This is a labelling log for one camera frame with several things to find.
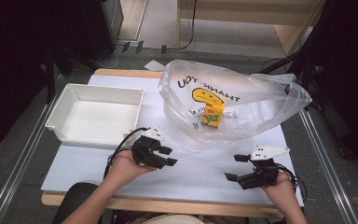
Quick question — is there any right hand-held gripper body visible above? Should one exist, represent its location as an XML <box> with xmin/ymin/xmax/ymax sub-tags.
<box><xmin>238</xmin><ymin>145</ymin><xmax>291</xmax><ymax>190</ymax></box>

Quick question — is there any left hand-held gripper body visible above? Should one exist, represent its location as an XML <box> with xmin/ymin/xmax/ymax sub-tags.
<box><xmin>131</xmin><ymin>126</ymin><xmax>166</xmax><ymax>169</ymax></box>

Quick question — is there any yellow orange snack packet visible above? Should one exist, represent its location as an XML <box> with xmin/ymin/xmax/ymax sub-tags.
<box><xmin>201</xmin><ymin>103</ymin><xmax>226</xmax><ymax>130</ymax></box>

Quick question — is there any clear printed plastic bag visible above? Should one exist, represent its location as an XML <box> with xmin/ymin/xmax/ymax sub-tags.
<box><xmin>158</xmin><ymin>59</ymin><xmax>313</xmax><ymax>151</ymax></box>

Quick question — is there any person's right hand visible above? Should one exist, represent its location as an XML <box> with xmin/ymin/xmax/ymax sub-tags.
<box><xmin>260</xmin><ymin>170</ymin><xmax>298</xmax><ymax>203</ymax></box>

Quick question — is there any person's left hand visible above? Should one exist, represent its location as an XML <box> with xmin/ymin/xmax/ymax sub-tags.
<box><xmin>106</xmin><ymin>148</ymin><xmax>158</xmax><ymax>189</ymax></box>

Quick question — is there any white table board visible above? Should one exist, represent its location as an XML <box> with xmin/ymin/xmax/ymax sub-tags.
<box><xmin>40</xmin><ymin>74</ymin><xmax>305</xmax><ymax>208</ymax></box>

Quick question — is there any light wooden table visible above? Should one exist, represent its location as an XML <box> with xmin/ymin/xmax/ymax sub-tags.
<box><xmin>40</xmin><ymin>68</ymin><xmax>306</xmax><ymax>218</ymax></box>

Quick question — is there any person's light clothing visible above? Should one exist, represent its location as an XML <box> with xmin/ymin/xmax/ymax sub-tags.
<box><xmin>141</xmin><ymin>213</ymin><xmax>207</xmax><ymax>224</ymax></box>

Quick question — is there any white plastic bin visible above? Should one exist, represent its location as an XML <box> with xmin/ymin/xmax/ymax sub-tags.
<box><xmin>44</xmin><ymin>82</ymin><xmax>145</xmax><ymax>150</ymax></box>

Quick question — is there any white paper sheet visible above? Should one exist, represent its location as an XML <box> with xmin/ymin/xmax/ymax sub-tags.
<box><xmin>144</xmin><ymin>59</ymin><xmax>168</xmax><ymax>72</ymax></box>

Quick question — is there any black tripod stand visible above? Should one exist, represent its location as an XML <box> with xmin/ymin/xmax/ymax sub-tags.
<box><xmin>256</xmin><ymin>50</ymin><xmax>316</xmax><ymax>110</ymax></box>

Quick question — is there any dark cabinet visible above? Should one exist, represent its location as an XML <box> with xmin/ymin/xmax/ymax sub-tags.
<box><xmin>80</xmin><ymin>0</ymin><xmax>125</xmax><ymax>62</ymax></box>

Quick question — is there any light wooden shelf unit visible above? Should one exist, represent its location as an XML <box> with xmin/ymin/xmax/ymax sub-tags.
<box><xmin>175</xmin><ymin>0</ymin><xmax>325</xmax><ymax>58</ymax></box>

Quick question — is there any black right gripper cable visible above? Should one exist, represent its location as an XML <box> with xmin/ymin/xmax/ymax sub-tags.
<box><xmin>275</xmin><ymin>162</ymin><xmax>308</xmax><ymax>202</ymax></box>

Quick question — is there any metal floor rail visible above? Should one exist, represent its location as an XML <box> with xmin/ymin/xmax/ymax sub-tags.
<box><xmin>0</xmin><ymin>91</ymin><xmax>63</xmax><ymax>224</ymax></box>
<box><xmin>297</xmin><ymin>107</ymin><xmax>358</xmax><ymax>224</ymax></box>

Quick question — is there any black hanging cable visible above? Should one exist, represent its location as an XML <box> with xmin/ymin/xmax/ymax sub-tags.
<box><xmin>180</xmin><ymin>0</ymin><xmax>199</xmax><ymax>51</ymax></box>

